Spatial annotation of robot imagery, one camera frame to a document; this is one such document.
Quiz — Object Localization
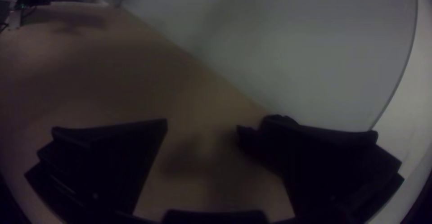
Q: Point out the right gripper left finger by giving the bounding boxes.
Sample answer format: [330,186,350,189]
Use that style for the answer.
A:
[24,118,168,219]

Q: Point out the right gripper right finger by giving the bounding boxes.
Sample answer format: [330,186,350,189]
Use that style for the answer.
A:
[236,114,405,224]

